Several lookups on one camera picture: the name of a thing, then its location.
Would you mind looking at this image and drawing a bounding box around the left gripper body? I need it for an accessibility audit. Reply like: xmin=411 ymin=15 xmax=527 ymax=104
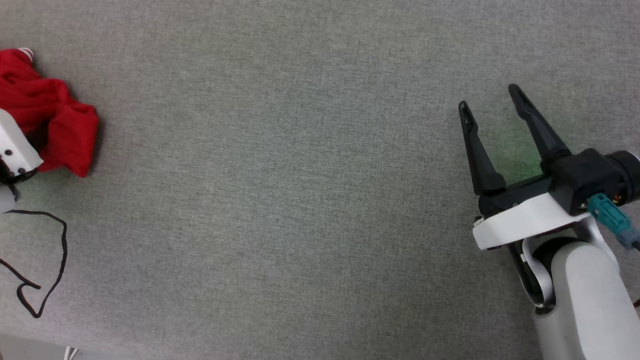
xmin=0 ymin=109 xmax=44 ymax=185

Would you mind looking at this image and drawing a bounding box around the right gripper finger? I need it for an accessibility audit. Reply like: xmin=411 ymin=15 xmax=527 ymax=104
xmin=458 ymin=101 xmax=507 ymax=197
xmin=507 ymin=83 xmax=572 ymax=175

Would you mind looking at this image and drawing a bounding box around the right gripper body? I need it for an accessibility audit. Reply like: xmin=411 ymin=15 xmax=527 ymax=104
xmin=472 ymin=175 xmax=592 ymax=251

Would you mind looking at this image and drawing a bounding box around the red garment with white trim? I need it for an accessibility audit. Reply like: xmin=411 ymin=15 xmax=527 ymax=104
xmin=0 ymin=47 xmax=99 ymax=179

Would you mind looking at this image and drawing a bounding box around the teal plug right camera cable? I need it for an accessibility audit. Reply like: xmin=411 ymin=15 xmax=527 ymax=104
xmin=587 ymin=194 xmax=640 ymax=251

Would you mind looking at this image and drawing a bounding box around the thin black cable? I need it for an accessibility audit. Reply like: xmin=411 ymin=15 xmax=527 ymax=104
xmin=0 ymin=209 xmax=69 ymax=319

